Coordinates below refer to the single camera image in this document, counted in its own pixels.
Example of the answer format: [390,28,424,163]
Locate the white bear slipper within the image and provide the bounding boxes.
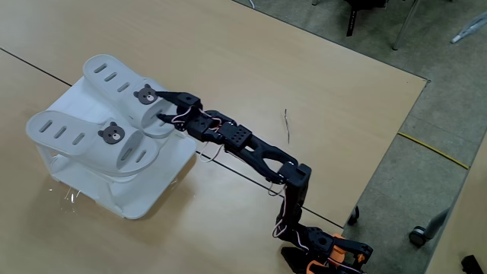
[82,53,178,139]
[25,110,161,178]

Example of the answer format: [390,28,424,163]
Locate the white two-tier plastic box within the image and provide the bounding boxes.
[29,75,198,221]

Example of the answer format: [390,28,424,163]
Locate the black caster wheel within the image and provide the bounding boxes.
[346,205,361,227]

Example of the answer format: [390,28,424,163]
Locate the black chair base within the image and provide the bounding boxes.
[344,0,390,38]

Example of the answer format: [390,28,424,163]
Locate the metal furniture leg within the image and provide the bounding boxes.
[391,0,420,52]

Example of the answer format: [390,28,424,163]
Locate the grey caster wheel with leg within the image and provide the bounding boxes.
[408,207,452,248]

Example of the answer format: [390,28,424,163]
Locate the grey plastic object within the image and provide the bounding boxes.
[450,11,487,45]

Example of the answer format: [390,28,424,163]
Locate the small black object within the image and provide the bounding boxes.
[460,254,485,274]

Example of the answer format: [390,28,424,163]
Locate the yellow floor cable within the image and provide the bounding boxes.
[396,131,471,170]

